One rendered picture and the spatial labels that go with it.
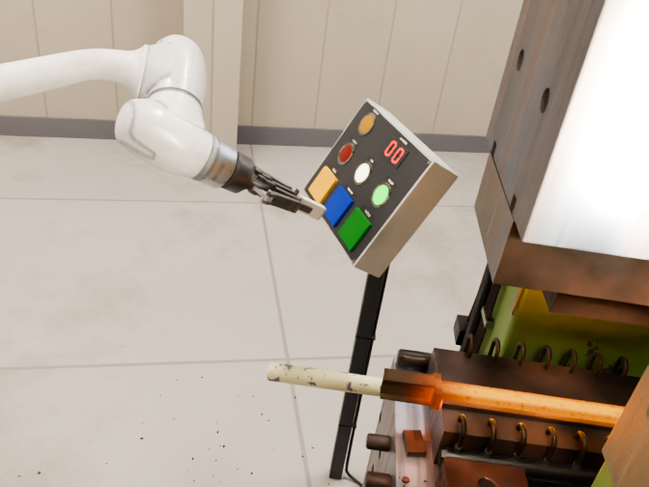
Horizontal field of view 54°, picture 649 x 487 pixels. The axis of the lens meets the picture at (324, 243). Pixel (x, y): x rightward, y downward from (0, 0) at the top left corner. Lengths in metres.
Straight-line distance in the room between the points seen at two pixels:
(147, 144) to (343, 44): 2.95
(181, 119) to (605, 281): 0.71
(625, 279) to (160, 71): 0.82
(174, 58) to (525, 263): 0.73
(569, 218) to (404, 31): 3.36
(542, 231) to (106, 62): 0.82
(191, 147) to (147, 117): 0.09
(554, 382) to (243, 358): 1.54
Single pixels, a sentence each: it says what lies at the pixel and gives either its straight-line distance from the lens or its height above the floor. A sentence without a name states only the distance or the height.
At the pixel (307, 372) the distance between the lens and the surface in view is 1.55.
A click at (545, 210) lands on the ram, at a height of 1.41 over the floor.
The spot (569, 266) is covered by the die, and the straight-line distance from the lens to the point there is 0.84.
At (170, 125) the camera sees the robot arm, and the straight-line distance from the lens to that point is 1.11.
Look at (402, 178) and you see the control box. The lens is 1.34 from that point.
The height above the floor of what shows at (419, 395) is 0.99.
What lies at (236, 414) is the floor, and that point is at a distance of 2.30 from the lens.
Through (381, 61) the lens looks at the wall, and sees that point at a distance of 4.06.
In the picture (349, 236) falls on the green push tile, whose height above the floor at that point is 1.00.
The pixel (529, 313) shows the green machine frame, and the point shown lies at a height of 1.04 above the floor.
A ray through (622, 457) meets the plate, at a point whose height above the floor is 1.22.
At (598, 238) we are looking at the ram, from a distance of 0.76.
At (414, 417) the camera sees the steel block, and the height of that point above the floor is 0.91.
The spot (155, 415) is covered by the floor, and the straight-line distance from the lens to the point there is 2.30.
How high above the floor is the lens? 1.72
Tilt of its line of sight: 33 degrees down
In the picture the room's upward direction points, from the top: 8 degrees clockwise
